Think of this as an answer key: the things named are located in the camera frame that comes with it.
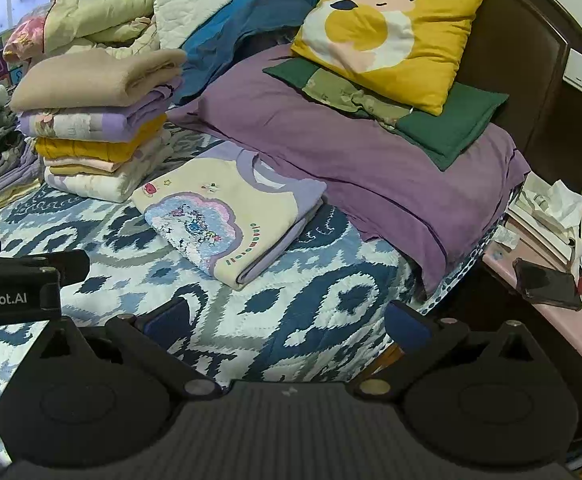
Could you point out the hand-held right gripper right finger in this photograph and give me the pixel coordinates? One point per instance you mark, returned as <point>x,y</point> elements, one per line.
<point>406,327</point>

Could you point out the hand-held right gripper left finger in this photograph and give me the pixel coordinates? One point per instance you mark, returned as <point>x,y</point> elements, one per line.
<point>166,322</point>

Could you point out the cream and purple sweatshirt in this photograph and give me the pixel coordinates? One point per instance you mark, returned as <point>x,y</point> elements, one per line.
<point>206,195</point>

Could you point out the stack of colourful folded clothes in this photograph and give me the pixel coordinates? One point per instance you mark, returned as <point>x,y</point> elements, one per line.
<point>96,75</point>

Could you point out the blue patterned bedspread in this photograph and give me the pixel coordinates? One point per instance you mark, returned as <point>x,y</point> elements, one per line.
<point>296,310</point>

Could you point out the black smartphone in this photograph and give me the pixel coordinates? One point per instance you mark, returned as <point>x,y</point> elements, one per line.
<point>546,285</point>

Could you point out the pile of books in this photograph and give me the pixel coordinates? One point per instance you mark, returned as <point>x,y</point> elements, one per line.
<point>531,225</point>

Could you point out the pink nightstand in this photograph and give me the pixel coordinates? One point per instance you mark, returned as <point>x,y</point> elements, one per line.
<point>571,325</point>

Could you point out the purple quilt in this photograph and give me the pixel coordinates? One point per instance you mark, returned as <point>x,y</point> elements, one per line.
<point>371,160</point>

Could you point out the crumpled white tissue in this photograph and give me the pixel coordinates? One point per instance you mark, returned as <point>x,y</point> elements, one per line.
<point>561,205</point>

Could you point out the green pillow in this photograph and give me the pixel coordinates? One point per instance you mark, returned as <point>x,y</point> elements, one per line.
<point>446,130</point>

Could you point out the pink floral cloth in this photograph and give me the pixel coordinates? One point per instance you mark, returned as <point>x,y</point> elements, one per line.
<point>26,35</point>

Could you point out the teal blanket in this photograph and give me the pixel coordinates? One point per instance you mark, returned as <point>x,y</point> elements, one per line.
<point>231,25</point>

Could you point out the yellow cartoon pillow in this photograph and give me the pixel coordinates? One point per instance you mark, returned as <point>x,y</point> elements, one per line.
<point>421,35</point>

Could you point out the dark wooden headboard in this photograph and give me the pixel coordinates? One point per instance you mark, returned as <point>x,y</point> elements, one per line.
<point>521,35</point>

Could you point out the white wall switch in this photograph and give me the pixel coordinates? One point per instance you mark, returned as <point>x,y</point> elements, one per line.
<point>580,72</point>

